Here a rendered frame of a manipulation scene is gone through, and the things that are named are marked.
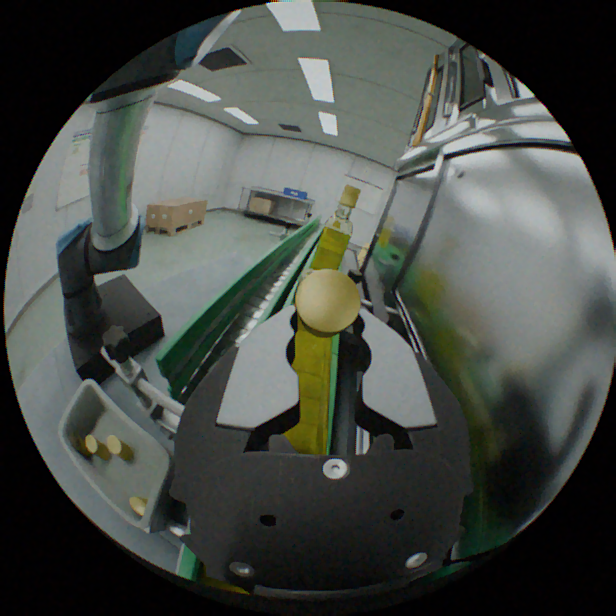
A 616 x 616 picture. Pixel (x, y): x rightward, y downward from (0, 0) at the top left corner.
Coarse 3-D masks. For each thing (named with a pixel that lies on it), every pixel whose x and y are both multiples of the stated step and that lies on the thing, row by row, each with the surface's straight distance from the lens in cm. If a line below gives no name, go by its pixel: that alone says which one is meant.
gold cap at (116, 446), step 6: (108, 438) 38; (114, 438) 38; (108, 444) 38; (114, 444) 37; (120, 444) 37; (126, 444) 41; (114, 450) 37; (120, 450) 37; (126, 450) 38; (120, 456) 38; (126, 456) 39; (132, 456) 40
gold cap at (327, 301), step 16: (320, 272) 11; (336, 272) 11; (304, 288) 11; (320, 288) 11; (336, 288) 11; (352, 288) 11; (304, 304) 10; (320, 304) 10; (336, 304) 10; (352, 304) 11; (304, 320) 10; (320, 320) 10; (336, 320) 10; (352, 320) 10; (320, 336) 14
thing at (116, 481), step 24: (96, 384) 40; (72, 408) 43; (96, 408) 46; (96, 432) 46; (120, 432) 42; (144, 432) 32; (72, 456) 41; (96, 456) 45; (144, 456) 39; (168, 456) 30; (96, 480) 39; (120, 480) 42; (144, 480) 39; (120, 504) 37
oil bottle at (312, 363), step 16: (304, 336) 23; (304, 352) 20; (320, 352) 21; (304, 368) 19; (320, 368) 19; (304, 384) 17; (320, 384) 18; (304, 400) 16; (320, 400) 17; (304, 416) 15; (320, 416) 16; (288, 432) 14; (304, 432) 15; (320, 432) 15; (304, 448) 14; (320, 448) 14
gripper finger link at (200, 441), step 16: (224, 368) 8; (208, 384) 8; (224, 384) 8; (192, 400) 8; (208, 400) 7; (192, 416) 7; (208, 416) 7; (176, 432) 7; (192, 432) 7; (208, 432) 7; (224, 432) 7; (240, 432) 6; (176, 448) 7; (192, 448) 7; (208, 448) 7; (224, 448) 6; (240, 448) 6; (256, 448) 7; (176, 464) 7; (192, 464) 7; (208, 464) 6; (176, 480) 7; (192, 480) 6; (176, 496) 7
